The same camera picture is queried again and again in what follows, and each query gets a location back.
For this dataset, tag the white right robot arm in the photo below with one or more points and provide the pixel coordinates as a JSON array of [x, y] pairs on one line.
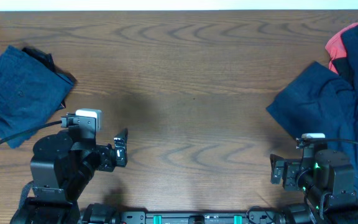
[[326, 178]]

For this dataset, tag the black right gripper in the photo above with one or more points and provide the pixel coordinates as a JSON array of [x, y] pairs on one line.
[[292, 166]]

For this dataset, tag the folded black patterned shirt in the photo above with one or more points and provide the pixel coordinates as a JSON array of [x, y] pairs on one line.
[[42, 80]]

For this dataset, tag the red garment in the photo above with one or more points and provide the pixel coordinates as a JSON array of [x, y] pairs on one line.
[[335, 47]]

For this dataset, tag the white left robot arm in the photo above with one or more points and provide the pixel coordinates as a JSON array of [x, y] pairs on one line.
[[62, 166]]

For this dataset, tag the navy blue shorts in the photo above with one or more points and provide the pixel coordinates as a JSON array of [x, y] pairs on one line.
[[15, 115]]

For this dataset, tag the dark navy clothes pile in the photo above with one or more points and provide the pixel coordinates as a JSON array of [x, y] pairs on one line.
[[321, 101]]

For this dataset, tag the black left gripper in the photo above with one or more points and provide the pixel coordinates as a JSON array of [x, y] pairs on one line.
[[114, 154]]

